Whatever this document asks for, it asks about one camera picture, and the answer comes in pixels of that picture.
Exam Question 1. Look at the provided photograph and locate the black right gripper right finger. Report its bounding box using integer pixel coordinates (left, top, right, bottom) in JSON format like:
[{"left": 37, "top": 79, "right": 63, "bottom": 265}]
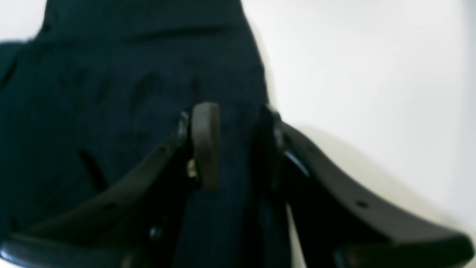
[{"left": 257, "top": 106, "right": 475, "bottom": 268}]

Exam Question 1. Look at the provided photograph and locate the black T-shirt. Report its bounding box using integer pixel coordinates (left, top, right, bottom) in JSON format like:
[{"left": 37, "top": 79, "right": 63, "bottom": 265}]
[{"left": 1, "top": 0, "right": 292, "bottom": 268}]

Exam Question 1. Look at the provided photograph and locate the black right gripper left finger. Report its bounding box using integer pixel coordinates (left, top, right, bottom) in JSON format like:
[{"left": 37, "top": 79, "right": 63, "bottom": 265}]
[{"left": 1, "top": 102, "right": 220, "bottom": 268}]

